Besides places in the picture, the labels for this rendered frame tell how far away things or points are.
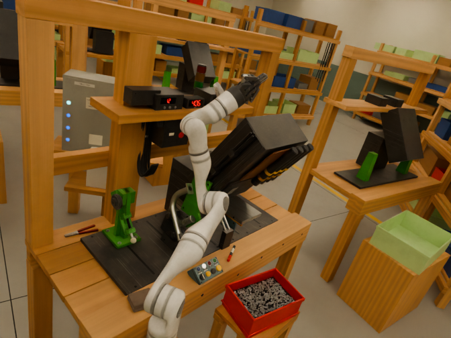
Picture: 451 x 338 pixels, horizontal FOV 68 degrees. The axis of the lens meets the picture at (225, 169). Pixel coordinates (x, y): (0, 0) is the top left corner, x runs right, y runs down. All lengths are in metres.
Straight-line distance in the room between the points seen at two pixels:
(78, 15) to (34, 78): 0.28
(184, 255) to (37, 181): 0.75
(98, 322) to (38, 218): 0.54
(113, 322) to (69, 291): 0.25
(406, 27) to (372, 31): 0.99
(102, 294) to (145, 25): 1.13
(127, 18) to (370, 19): 10.68
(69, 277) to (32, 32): 0.96
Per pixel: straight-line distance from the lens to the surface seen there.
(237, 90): 1.18
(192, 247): 1.11
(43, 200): 1.63
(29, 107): 1.44
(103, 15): 1.47
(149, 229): 1.85
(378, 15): 11.75
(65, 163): 1.69
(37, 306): 2.03
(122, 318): 1.44
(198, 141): 1.14
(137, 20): 1.54
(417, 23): 11.12
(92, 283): 1.59
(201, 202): 1.27
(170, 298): 1.02
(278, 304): 1.68
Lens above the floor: 2.01
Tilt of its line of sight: 25 degrees down
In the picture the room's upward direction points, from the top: 14 degrees clockwise
